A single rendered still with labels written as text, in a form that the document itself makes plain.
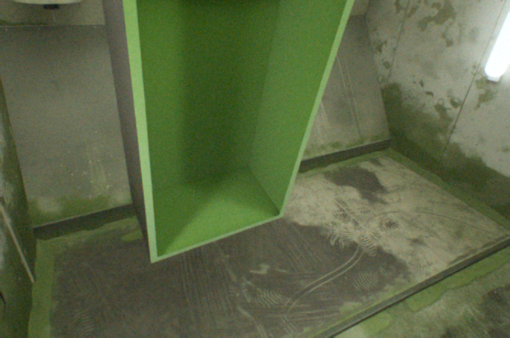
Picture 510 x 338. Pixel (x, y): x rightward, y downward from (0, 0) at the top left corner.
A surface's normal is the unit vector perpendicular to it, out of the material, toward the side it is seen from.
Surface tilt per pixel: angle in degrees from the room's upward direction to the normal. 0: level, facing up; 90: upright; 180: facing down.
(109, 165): 57
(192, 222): 12
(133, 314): 0
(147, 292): 0
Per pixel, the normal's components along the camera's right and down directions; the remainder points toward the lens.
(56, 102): 0.39, -0.09
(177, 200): 0.13, -0.76
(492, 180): -0.90, 0.19
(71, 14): 0.44, 0.46
